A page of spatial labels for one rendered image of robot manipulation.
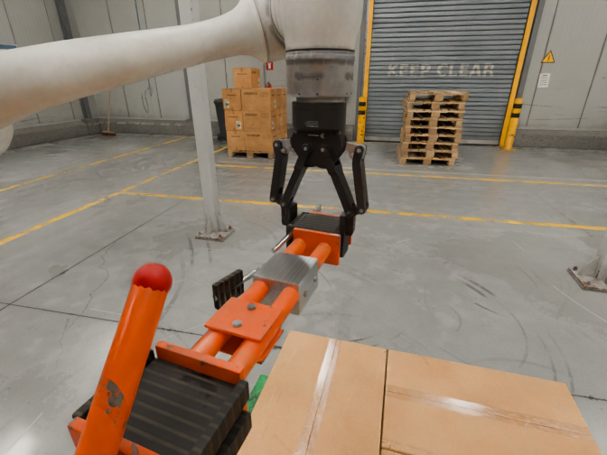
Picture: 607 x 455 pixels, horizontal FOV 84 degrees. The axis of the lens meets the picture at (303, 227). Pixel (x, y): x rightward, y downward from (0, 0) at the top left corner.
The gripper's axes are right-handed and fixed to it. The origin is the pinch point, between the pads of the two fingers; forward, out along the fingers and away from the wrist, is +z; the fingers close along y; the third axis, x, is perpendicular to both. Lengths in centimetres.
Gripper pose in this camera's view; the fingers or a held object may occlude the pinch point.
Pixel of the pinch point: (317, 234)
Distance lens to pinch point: 54.3
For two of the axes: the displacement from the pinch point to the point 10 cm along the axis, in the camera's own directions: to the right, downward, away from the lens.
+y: 9.3, 1.5, -3.4
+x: 3.7, -3.7, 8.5
